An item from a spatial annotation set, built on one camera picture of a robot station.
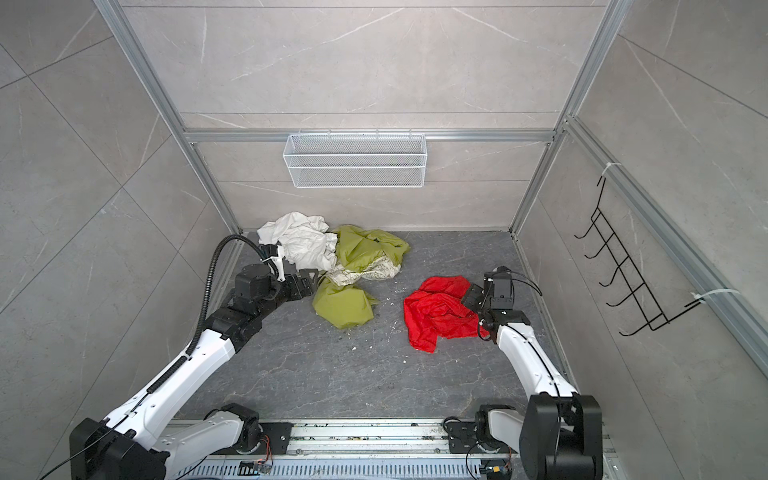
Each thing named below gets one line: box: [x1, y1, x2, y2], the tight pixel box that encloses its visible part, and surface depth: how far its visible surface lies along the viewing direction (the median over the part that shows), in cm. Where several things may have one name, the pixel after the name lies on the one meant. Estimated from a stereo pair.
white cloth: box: [257, 212, 339, 270], surface depth 114 cm
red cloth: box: [404, 276, 489, 353], surface depth 92 cm
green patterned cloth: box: [312, 225, 411, 330], surface depth 95 cm
